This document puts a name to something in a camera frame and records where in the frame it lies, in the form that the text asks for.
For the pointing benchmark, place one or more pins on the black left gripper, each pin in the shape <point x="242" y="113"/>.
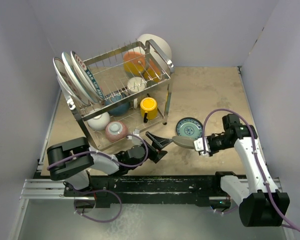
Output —
<point x="157" y="142"/>

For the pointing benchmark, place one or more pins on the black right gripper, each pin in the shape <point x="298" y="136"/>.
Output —
<point x="212" y="150"/>

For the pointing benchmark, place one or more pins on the grey green small plate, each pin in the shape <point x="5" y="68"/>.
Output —
<point x="184" y="142"/>

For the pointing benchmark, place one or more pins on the blue white porcelain saucer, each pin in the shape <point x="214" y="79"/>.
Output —
<point x="189" y="127"/>

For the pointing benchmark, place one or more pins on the yellow translucent mug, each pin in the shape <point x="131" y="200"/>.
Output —
<point x="148" y="109"/>

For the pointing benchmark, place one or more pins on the black white patterned bowl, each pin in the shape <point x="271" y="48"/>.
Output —
<point x="115" y="131"/>

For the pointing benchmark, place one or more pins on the dark blue ceramic bowl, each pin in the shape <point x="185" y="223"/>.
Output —
<point x="116" y="97"/>

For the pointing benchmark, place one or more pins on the plain white bowl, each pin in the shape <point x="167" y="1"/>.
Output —
<point x="99" y="122"/>

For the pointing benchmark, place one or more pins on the white plate with red characters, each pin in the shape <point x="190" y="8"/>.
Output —
<point x="67" y="83"/>

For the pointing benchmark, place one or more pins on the white watermelon pattern plate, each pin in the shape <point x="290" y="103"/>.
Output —
<point x="79" y="84"/>

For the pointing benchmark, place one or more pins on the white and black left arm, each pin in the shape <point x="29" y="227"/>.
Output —
<point x="70" y="160"/>

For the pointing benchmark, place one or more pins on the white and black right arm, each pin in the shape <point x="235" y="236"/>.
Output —
<point x="262" y="204"/>

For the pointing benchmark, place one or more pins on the stainless steel dish rack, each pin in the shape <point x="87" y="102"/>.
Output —
<point x="107" y="69"/>

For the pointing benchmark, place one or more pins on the cream mug in rack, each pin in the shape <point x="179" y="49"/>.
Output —
<point x="135" y="85"/>

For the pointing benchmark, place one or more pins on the yellow plastic dish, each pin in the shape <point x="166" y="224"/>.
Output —
<point x="152" y="73"/>

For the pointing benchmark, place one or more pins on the large cream bowl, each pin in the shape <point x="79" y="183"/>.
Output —
<point x="161" y="43"/>

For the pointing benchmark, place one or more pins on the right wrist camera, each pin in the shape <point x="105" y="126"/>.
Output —
<point x="202" y="147"/>

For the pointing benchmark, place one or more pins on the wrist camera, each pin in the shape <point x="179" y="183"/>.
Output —
<point x="135" y="137"/>
<point x="202" y="147"/>

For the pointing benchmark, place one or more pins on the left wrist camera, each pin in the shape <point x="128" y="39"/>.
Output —
<point x="135" y="137"/>

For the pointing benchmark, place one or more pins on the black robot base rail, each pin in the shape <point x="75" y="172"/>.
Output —
<point x="200" y="202"/>

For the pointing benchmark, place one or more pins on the aluminium frame rail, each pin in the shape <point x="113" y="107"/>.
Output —
<point x="40" y="188"/>

